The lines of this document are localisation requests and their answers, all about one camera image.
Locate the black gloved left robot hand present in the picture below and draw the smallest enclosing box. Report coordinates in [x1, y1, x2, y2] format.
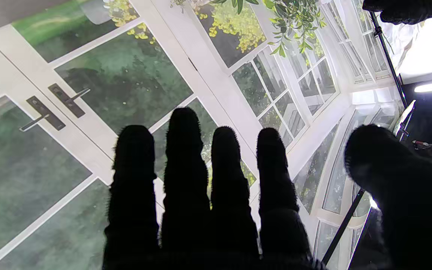
[362, 0, 432, 25]

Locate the printed garden window backdrop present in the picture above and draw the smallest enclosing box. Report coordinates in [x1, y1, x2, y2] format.
[0, 0, 408, 270]

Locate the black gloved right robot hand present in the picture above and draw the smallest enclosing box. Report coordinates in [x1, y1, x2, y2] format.
[102, 107, 432, 270]

